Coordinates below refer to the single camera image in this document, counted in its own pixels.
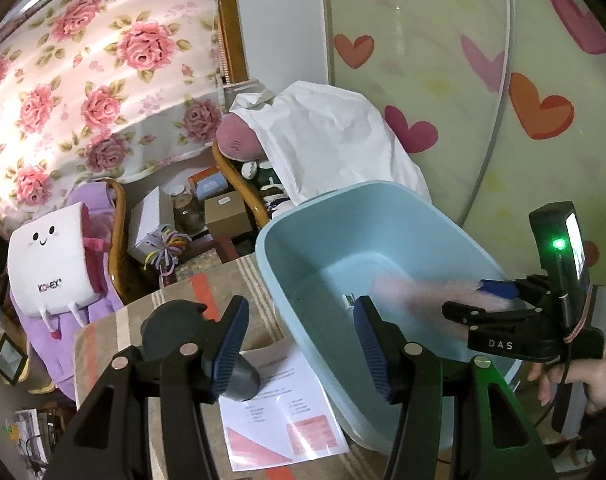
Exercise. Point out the person's right forearm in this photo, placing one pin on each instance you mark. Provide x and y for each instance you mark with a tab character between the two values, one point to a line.
605	435

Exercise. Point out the striped cloth desktop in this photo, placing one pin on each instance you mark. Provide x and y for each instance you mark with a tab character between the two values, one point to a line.
203	290

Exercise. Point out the white cardboard box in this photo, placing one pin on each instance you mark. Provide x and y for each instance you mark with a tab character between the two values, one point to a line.
150	220

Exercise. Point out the heart print round table top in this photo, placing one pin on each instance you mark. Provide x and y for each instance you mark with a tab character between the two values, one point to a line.
458	85

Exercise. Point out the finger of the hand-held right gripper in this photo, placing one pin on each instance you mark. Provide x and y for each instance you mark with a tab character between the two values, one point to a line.
498	288
475	314

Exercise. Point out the pink plush toy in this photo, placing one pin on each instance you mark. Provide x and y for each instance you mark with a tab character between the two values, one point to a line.
238	140

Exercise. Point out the wooden chair back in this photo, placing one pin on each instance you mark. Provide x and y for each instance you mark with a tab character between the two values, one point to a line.
117	230

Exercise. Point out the white cloth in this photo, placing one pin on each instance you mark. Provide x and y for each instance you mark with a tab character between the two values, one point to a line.
328	135

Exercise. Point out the light blue plastic basin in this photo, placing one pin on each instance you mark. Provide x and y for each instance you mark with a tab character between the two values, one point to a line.
333	250

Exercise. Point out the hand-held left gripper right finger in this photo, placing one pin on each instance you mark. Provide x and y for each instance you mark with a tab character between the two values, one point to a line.
374	355

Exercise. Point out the printed paper sheet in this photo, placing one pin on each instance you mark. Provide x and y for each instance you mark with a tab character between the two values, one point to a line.
278	410

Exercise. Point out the wooden rattan chair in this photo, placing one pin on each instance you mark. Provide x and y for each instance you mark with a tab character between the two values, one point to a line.
235	185

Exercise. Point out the pink soft item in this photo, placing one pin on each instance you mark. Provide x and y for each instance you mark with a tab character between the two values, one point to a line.
413	292

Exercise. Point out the brown cardboard box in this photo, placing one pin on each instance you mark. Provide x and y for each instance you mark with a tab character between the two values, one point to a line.
228	215

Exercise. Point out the white smiling plush toy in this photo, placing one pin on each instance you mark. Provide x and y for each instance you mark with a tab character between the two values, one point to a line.
53	260

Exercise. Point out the black picture frame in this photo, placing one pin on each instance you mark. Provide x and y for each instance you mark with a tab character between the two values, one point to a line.
8	357

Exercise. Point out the glass jar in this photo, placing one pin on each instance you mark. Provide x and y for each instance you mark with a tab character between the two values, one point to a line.
187	210

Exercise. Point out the person's right hand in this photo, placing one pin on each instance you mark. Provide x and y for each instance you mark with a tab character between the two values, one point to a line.
603	375

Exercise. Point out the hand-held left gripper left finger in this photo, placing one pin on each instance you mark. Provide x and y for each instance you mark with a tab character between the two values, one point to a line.
227	355

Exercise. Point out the small white item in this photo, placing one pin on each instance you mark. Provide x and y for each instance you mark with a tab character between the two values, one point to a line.
350	300

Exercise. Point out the pink rose floral blanket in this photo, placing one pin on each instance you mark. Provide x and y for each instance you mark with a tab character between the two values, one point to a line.
93	70

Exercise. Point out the orange and blue box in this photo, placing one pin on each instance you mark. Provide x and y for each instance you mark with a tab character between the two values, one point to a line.
208	182

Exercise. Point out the dark grey cylindrical bottle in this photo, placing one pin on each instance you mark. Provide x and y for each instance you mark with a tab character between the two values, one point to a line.
165	325

